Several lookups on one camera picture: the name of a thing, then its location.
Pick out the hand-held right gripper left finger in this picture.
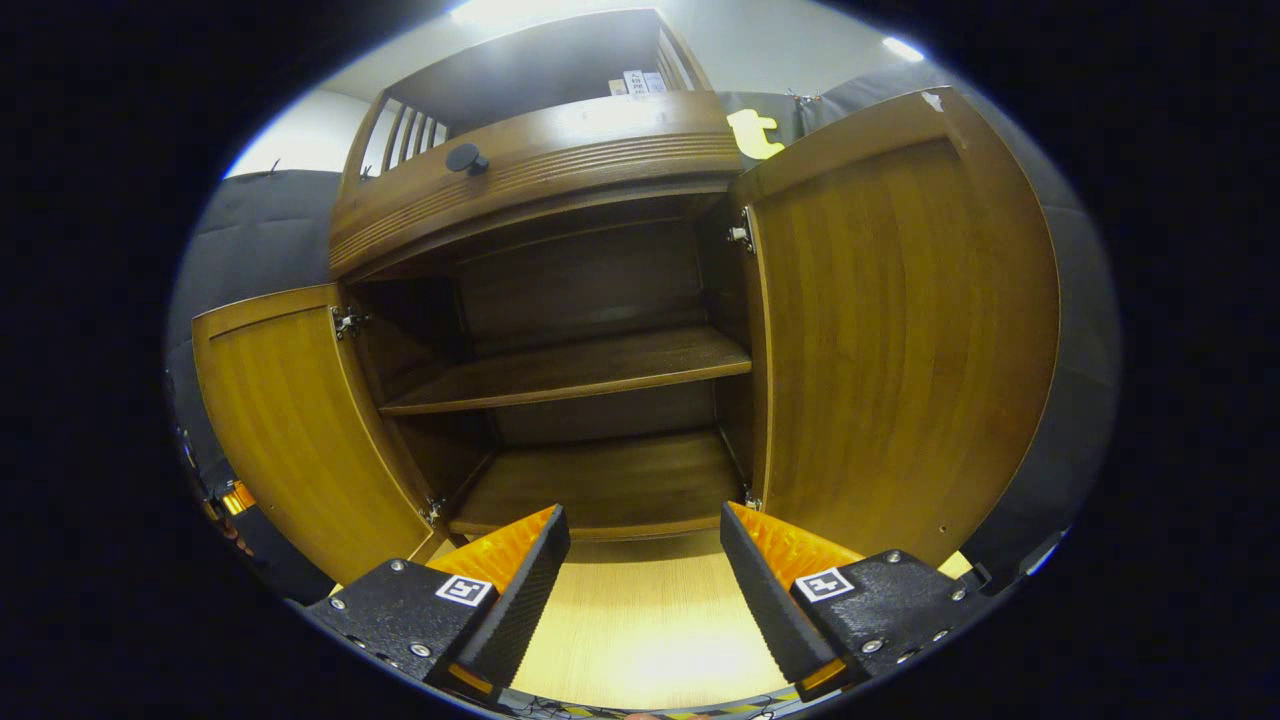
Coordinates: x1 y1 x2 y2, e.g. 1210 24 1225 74
305 503 572 701

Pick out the wooden shoe cabinet door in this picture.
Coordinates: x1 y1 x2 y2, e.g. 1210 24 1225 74
735 87 1061 568
190 283 446 586

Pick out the wooden double-door shoe cabinet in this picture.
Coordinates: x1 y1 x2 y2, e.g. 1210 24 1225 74
190 8 1061 586

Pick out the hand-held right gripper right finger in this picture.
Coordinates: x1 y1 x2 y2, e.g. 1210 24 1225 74
720 500 996 706

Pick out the wooden inner shelf board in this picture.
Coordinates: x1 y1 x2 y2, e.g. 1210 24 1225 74
378 325 753 418

